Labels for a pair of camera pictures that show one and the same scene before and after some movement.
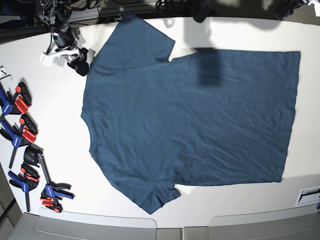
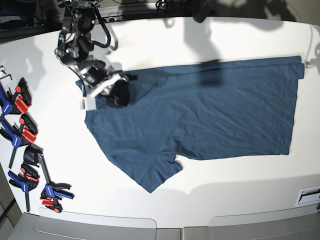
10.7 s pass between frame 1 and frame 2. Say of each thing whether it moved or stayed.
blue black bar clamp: stayed
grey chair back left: stayed
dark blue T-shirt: moved
